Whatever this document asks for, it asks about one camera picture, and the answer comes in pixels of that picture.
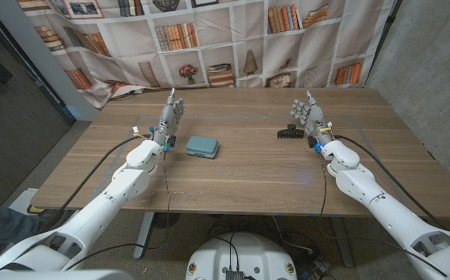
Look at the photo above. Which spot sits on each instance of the white table leg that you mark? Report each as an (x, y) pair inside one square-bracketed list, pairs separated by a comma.
[(144, 235)]

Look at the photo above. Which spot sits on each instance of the person leg in jeans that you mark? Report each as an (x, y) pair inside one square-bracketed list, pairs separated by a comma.
[(3, 227)]

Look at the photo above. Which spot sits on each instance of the black backdrop stand pole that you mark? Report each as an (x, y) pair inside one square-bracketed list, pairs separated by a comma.
[(384, 35)]

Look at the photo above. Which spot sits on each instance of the teal soap case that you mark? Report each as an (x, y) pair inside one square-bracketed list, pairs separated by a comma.
[(202, 147)]

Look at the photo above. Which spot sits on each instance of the printed bookshelf backdrop cloth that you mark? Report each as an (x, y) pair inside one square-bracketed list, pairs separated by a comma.
[(209, 43)]

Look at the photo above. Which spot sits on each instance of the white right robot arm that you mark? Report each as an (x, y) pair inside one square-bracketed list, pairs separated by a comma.
[(399, 206)]

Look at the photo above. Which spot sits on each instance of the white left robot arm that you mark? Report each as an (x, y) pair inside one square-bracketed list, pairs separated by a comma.
[(92, 210)]

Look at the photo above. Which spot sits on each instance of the black hair claw clip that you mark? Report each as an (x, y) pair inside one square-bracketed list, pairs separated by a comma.
[(290, 133)]

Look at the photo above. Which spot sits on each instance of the white robot torso base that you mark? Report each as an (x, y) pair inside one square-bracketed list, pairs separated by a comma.
[(241, 258)]

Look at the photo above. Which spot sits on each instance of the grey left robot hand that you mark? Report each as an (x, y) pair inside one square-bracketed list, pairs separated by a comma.
[(169, 116)]

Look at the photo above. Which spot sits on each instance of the grey table leg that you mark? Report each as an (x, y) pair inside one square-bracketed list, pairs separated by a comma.
[(343, 241)]

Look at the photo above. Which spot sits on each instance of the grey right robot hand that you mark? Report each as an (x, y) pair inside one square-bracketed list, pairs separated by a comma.
[(313, 118)]

